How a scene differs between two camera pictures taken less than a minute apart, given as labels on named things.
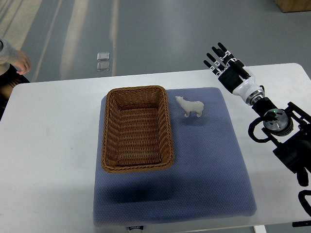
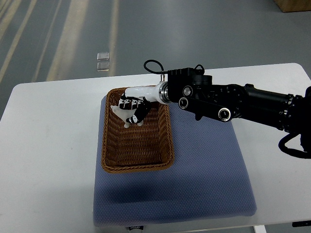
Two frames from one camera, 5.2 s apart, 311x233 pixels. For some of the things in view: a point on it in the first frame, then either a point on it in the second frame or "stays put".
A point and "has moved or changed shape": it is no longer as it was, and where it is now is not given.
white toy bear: (197, 106) has moved or changed shape
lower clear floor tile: (103, 66) stays put
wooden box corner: (290, 6) stays put
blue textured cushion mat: (209, 181) stays put
